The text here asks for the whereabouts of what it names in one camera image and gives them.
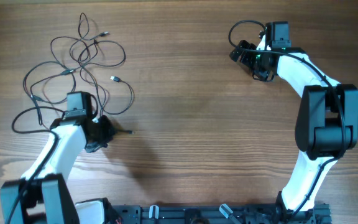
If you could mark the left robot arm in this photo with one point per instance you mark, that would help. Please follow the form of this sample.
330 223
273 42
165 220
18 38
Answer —
41 194

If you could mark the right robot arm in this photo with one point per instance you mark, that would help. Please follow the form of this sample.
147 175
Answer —
327 122

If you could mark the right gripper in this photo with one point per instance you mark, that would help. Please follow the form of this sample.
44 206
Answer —
246 60

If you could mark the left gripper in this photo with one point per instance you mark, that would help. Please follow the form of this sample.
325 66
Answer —
109 131

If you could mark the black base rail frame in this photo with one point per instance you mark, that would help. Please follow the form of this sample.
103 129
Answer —
248 214

